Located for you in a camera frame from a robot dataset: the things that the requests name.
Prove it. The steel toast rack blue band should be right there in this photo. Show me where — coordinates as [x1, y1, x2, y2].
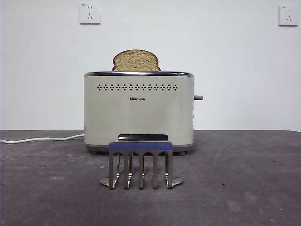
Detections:
[99, 133, 184, 190]

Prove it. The brown seeded bread slice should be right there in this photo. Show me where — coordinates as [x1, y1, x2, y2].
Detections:
[112, 49, 162, 72]

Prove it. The white wall socket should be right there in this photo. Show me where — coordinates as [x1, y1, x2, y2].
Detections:
[79, 2, 101, 25]
[278, 5, 299, 27]

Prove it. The white power cord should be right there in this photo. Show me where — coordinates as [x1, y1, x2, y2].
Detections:
[0, 133, 85, 144]

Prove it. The cream and steel toaster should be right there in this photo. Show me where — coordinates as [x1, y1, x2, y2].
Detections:
[83, 70, 195, 155]

